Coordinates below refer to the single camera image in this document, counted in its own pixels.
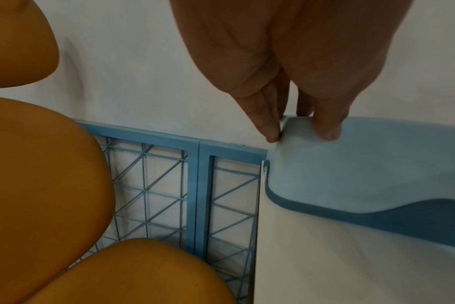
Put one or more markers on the person's left hand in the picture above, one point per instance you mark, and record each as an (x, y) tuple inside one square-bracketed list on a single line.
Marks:
[(287, 41)]

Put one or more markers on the light blue foam mat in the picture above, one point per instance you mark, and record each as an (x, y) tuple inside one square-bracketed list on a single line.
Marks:
[(362, 172)]

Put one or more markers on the orange rounded chair cushion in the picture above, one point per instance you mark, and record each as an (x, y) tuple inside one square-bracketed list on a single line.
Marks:
[(13, 41), (40, 184), (137, 273)]

